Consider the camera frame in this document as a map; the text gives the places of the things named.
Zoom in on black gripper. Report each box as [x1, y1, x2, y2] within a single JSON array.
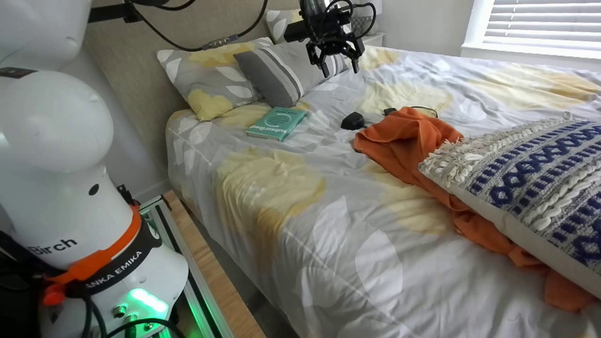
[[299, 0, 368, 80]]

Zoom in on green book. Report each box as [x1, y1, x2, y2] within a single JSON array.
[[244, 104, 310, 142]]

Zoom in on gray striped pillow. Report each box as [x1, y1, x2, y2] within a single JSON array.
[[233, 37, 353, 108]]

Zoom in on yellow gray floral pillow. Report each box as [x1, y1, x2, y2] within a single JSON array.
[[261, 5, 361, 61], [156, 35, 276, 123]]

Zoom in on blue white patterned pillow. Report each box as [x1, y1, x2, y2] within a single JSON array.
[[417, 110, 601, 300]]

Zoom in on gray nightstand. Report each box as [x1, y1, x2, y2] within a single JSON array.
[[359, 31, 387, 48]]

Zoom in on white bedside lamp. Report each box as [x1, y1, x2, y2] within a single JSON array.
[[353, 0, 385, 37]]

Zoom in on small black device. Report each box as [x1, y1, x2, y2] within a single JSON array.
[[340, 110, 368, 131]]

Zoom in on orange cloth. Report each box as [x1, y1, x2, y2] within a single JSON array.
[[351, 104, 597, 313]]

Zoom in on gray yellow floral duvet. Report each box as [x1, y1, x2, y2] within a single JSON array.
[[164, 42, 601, 338]]

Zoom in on white window blinds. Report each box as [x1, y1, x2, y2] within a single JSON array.
[[483, 0, 601, 52]]

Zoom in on wooden base board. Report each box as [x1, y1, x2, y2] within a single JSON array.
[[160, 187, 267, 338]]

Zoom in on white window frame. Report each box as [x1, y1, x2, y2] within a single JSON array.
[[460, 0, 601, 63]]

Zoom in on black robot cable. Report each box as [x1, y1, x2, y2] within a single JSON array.
[[122, 0, 272, 54]]

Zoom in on black camera boom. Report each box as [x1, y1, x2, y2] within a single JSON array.
[[87, 1, 141, 24]]

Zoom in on black base power cable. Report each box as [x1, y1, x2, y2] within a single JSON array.
[[57, 292, 184, 338]]

